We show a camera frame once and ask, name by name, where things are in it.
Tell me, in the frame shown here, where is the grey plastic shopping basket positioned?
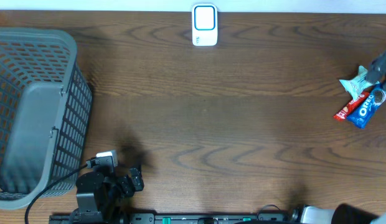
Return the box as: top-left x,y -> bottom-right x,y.
0,27 -> 92,210

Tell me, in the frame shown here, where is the white barcode scanner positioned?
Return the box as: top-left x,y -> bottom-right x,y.
191,3 -> 218,47

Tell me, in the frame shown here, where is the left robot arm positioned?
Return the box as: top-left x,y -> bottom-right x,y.
75,157 -> 144,223

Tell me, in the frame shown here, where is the red Nescafe stick sachet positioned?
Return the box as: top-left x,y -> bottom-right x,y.
333,91 -> 370,121

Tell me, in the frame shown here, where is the white teal wet wipes pack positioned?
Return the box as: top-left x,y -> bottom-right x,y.
339,65 -> 374,100

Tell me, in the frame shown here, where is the blue Oreo cookie pack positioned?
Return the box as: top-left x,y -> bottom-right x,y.
347,84 -> 386,129

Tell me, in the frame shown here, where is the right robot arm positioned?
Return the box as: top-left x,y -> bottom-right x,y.
286,50 -> 386,224

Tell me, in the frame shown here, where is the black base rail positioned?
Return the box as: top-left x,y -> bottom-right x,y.
49,213 -> 291,224

